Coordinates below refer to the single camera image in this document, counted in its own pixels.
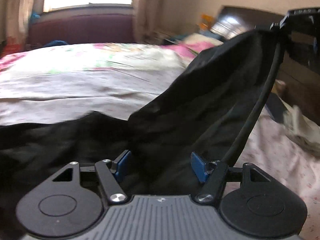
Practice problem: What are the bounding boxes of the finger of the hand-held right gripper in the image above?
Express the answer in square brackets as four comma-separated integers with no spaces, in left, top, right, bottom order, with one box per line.
[270,17,288,32]

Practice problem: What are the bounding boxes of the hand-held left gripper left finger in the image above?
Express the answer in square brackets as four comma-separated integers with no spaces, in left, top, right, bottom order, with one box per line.
[51,150,132,204]

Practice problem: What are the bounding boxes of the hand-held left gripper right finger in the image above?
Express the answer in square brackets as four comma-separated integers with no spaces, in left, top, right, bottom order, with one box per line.
[190,152,273,204]

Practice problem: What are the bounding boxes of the black pants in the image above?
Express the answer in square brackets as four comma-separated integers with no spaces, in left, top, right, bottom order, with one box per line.
[0,29,284,240]

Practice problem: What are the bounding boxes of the dark brown headboard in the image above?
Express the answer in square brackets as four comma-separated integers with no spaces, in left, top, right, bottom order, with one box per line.
[215,5,320,125]

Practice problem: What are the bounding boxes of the orange packet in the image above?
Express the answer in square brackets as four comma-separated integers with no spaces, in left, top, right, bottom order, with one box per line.
[200,14,215,30]

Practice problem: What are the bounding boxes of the dark blue folded case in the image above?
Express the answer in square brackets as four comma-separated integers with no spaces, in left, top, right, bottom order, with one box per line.
[265,94,288,125]

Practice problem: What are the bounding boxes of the cherry print bed sheet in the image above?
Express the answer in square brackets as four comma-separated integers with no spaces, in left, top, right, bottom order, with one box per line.
[0,42,320,240]

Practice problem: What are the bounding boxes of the pale green cloth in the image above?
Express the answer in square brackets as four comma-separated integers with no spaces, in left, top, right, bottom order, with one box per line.
[282,105,320,155]

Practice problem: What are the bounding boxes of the pink floral quilt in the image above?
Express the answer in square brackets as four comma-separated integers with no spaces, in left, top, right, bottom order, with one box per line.
[162,34,225,63]

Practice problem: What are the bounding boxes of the beige curtain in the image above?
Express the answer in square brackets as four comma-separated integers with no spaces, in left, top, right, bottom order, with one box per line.
[0,0,48,53]
[131,0,165,42]

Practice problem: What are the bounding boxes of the blue cloth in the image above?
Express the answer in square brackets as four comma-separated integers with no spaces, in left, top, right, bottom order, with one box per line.
[44,39,70,47]

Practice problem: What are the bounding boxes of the maroon padded bench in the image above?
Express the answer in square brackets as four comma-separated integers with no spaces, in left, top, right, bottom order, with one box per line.
[27,5,137,48]

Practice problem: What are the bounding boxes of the black cable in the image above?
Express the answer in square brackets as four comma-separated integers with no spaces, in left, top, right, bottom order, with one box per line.
[222,34,284,163]

